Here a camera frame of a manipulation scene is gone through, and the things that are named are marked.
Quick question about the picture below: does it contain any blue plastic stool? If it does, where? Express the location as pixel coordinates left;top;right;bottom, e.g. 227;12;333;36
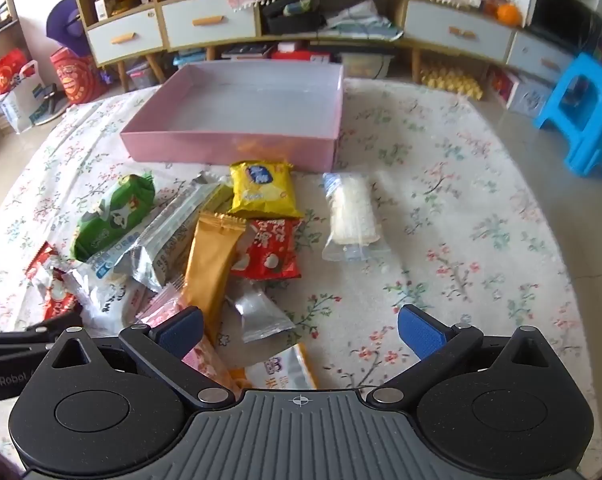
533;51;602;179

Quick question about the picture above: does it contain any small silver snack packet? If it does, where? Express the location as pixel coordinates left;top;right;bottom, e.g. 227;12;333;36
225;280;297;345

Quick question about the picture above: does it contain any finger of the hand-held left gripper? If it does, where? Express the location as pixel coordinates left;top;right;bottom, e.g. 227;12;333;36
0;310;84;361

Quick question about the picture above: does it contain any yellow egg tray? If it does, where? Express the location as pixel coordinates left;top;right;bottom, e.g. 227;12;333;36
421;61;485;102

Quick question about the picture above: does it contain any white blue snack packet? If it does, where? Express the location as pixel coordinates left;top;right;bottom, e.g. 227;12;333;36
68;240;154;336

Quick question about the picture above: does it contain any flat red package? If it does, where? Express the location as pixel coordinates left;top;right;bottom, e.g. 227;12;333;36
277;41;343;64

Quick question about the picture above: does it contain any red cardboard box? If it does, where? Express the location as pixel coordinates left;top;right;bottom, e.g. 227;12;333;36
487;66;520;107

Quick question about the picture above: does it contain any white cardboard box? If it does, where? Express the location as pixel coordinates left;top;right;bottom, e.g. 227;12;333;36
507;76;555;117

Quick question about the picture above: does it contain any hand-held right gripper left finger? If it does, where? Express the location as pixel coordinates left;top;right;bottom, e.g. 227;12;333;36
48;307;234;408

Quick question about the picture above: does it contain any clear rice cracker packet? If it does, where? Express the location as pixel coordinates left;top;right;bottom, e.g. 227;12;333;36
322;171;382;262

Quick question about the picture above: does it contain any orange gold snack packet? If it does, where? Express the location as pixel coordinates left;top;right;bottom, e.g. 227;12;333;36
181;211;248;343

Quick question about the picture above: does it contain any purple round object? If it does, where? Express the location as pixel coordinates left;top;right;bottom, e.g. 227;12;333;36
46;0;93;58

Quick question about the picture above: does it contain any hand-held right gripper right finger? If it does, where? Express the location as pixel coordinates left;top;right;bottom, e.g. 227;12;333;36
367;304;554;408

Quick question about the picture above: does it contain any black microwave oven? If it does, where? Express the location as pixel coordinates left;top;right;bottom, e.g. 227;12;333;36
526;0;602;57

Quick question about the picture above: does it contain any pink snack packet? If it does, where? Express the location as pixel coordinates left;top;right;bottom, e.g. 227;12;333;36
134;282;242;401

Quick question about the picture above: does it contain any green snack packet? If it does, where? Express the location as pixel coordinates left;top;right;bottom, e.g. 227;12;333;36
71;171;156;262

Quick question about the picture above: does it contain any orange fruit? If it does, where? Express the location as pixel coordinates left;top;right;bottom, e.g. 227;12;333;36
496;2;524;27

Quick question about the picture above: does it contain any blue storage bin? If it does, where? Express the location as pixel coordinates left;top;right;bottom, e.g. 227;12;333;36
172;49;205;70

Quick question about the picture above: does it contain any long silver snack packet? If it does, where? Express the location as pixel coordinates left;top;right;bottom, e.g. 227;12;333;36
130;171;234;293

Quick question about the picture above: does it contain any red gift bag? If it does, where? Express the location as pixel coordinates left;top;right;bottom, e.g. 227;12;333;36
50;46;108;106

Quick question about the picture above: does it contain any yellow snack packet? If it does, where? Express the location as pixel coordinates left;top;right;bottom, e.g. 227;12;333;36
229;160;300;219

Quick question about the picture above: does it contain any red snack packet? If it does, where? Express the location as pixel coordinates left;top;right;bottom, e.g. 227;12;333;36
25;241;82;322
230;217;303;282

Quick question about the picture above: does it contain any red white paper bag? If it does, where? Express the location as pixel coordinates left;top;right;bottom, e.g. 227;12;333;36
0;49;52;135

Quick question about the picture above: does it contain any black bag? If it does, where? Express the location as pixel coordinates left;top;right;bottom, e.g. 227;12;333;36
262;0;332;37

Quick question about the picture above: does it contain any clear plastic storage bin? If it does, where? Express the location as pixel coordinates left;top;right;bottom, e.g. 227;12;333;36
340;51;395;81

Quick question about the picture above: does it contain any white orange snack packet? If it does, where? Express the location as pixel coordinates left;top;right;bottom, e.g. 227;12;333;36
242;342;320;391

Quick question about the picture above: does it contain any pink cardboard box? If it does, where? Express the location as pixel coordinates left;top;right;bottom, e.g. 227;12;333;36
120;62;345;173

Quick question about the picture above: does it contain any wooden white cabinet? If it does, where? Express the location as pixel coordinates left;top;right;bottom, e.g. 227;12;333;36
68;0;582;92

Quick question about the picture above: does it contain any pile of folded papers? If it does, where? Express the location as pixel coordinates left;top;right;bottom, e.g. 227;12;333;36
325;1;405;42

